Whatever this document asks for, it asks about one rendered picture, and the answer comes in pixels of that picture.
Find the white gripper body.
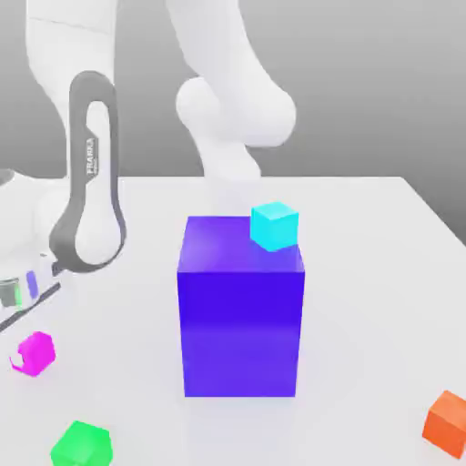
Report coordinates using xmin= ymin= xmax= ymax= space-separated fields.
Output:
xmin=0 ymin=280 xmax=63 ymax=347

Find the small magenta cube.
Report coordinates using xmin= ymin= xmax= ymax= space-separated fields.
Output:
xmin=8 ymin=329 xmax=56 ymax=378

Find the small green cube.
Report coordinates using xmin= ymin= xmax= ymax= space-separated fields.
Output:
xmin=49 ymin=420 xmax=113 ymax=466

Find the small cyan cube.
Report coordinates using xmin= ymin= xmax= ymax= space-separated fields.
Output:
xmin=249 ymin=200 xmax=299 ymax=253

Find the small orange cube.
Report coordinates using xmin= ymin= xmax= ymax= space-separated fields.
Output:
xmin=421 ymin=390 xmax=466 ymax=460

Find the large blue box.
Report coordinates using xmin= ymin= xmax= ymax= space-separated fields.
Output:
xmin=177 ymin=215 xmax=306 ymax=399

